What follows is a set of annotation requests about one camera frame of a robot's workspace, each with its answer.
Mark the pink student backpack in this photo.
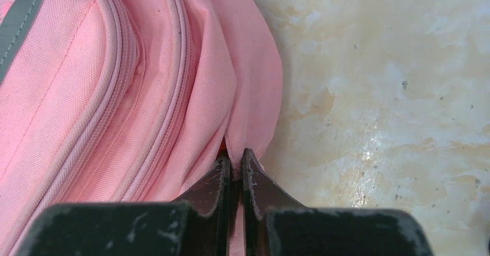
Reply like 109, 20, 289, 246
1, 0, 283, 255

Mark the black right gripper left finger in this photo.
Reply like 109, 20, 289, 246
18, 153, 231, 255

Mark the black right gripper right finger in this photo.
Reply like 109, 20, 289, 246
242, 149, 433, 255

